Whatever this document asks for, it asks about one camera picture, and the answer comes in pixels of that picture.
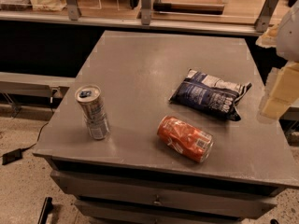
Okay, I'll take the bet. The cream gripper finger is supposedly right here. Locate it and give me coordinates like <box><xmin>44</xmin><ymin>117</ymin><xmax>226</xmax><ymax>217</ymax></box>
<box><xmin>261</xmin><ymin>62</ymin><xmax>299</xmax><ymax>119</ymax></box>
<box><xmin>256</xmin><ymin>24</ymin><xmax>278</xmax><ymax>49</ymax></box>

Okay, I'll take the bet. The orange coke can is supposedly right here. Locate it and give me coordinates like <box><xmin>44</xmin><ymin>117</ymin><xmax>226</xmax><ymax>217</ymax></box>
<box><xmin>157</xmin><ymin>116</ymin><xmax>214</xmax><ymax>162</ymax></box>

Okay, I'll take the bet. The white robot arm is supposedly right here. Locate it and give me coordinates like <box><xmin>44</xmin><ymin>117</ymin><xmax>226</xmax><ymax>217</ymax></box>
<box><xmin>256</xmin><ymin>0</ymin><xmax>299</xmax><ymax>119</ymax></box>

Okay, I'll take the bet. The silver blue energy drink can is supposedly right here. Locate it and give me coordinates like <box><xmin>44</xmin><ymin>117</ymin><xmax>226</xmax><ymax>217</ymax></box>
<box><xmin>75</xmin><ymin>85</ymin><xmax>109</xmax><ymax>140</ymax></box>

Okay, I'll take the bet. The blue chip bag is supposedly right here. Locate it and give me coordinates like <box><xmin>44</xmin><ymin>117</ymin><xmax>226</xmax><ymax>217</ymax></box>
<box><xmin>169</xmin><ymin>69</ymin><xmax>252</xmax><ymax>121</ymax></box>

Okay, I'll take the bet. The grey cabinet with drawers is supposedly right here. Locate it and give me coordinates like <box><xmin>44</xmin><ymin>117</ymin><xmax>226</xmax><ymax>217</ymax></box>
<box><xmin>35</xmin><ymin>31</ymin><xmax>299</xmax><ymax>224</ymax></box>

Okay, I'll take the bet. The grey side bench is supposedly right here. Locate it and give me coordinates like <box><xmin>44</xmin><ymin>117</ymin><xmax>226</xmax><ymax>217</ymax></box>
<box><xmin>0</xmin><ymin>72</ymin><xmax>75</xmax><ymax>98</ymax></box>

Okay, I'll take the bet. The black object on floor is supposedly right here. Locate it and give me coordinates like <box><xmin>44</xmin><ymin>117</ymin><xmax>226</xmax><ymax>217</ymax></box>
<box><xmin>37</xmin><ymin>197</ymin><xmax>53</xmax><ymax>224</ymax></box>

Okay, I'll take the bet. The black power adapter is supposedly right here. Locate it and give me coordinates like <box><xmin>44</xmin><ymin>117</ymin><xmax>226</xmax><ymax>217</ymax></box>
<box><xmin>2</xmin><ymin>148</ymin><xmax>22</xmax><ymax>165</ymax></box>

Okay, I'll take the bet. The metal shelf bracket right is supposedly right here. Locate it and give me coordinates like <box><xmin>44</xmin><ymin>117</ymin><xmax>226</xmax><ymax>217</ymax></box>
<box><xmin>254</xmin><ymin>0</ymin><xmax>279</xmax><ymax>33</ymax></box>

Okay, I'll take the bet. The metal shelf bracket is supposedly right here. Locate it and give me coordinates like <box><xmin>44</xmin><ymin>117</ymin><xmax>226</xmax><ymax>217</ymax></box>
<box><xmin>66</xmin><ymin>0</ymin><xmax>81</xmax><ymax>21</ymax></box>
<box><xmin>141</xmin><ymin>0</ymin><xmax>151</xmax><ymax>25</ymax></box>
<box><xmin>254</xmin><ymin>0</ymin><xmax>279</xmax><ymax>33</ymax></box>

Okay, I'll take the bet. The metal shelf bracket middle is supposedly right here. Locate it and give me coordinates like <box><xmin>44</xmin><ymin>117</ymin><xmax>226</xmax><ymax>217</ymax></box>
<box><xmin>141</xmin><ymin>0</ymin><xmax>151</xmax><ymax>25</ymax></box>

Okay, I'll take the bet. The metal shelf bracket left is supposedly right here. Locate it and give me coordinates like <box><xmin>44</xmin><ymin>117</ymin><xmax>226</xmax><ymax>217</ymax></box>
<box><xmin>66</xmin><ymin>0</ymin><xmax>81</xmax><ymax>21</ymax></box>

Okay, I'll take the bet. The black cable on floor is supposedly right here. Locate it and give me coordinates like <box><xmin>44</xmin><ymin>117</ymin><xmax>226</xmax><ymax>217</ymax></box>
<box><xmin>20</xmin><ymin>121</ymin><xmax>50</xmax><ymax>151</ymax></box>

